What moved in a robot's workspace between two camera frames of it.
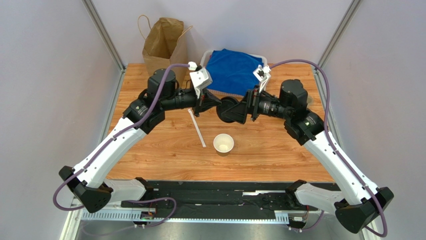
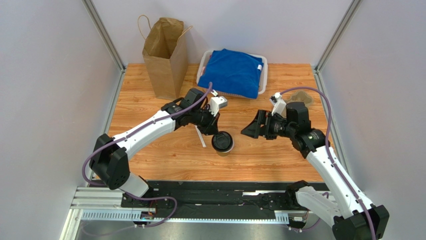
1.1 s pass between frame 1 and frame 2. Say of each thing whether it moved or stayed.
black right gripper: moved
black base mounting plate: stayed
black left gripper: moved
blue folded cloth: stayed
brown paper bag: stayed
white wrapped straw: stayed
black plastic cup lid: moved
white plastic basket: stayed
